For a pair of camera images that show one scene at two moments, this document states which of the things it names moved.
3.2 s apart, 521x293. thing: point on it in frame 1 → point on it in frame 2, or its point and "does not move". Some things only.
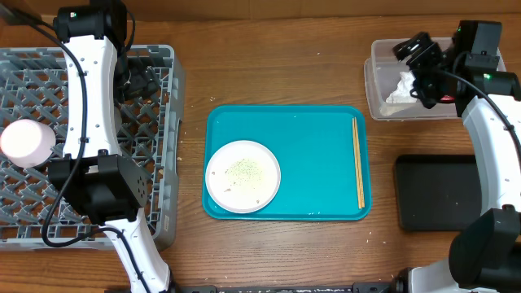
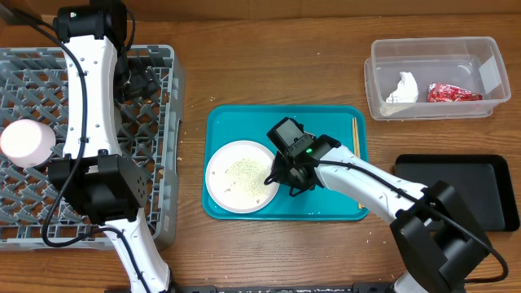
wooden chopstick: x=356 y=165 does not move
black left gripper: x=147 y=80 does not move
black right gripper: x=423 y=57 → x=282 y=172
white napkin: x=401 y=94 does not move
